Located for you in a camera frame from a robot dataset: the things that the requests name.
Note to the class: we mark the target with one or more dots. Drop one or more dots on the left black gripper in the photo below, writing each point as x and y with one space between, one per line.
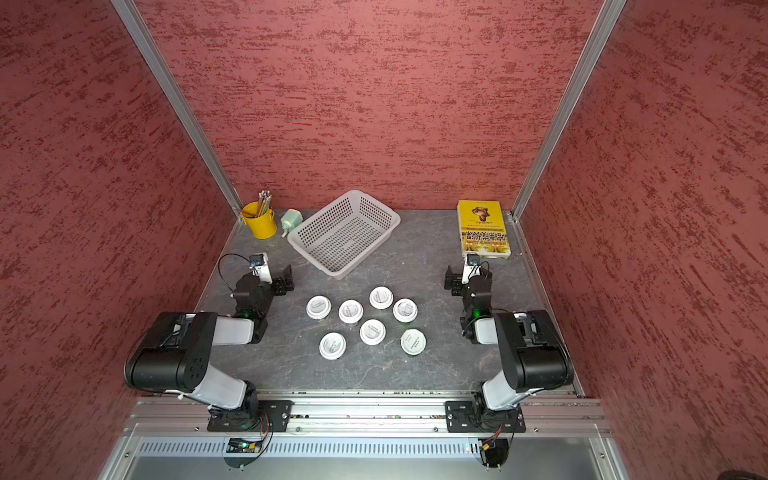
278 283

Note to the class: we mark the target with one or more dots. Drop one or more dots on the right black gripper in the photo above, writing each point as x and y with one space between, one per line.
454 280

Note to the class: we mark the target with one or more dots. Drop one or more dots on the white perforated plastic basket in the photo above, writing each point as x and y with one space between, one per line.
338 237

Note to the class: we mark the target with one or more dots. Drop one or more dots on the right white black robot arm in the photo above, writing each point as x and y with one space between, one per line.
533 356

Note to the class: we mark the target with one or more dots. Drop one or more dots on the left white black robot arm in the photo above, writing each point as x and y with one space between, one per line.
174 354

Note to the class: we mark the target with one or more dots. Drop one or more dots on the yogurt cup bottom right green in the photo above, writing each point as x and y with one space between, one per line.
413 342

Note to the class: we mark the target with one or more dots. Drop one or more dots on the yellow book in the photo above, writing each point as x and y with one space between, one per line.
482 229

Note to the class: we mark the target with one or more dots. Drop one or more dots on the yellow pencil cup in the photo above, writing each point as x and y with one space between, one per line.
261 222

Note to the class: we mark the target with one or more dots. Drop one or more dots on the pencils bunch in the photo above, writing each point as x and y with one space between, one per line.
263 202

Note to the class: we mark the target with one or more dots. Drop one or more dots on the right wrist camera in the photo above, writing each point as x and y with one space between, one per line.
471 264

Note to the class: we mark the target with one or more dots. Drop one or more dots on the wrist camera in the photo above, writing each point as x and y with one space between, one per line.
471 264
259 264

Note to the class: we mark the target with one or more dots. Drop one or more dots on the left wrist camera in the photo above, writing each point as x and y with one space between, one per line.
259 264

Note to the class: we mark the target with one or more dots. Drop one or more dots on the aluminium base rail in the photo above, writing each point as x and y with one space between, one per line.
558 414

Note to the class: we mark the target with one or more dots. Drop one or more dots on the right aluminium corner post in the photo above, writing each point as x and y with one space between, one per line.
605 22

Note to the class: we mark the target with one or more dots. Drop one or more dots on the aluminium corner post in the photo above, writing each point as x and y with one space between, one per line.
605 22
131 18

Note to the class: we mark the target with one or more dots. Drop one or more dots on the left aluminium corner post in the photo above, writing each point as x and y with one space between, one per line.
131 18

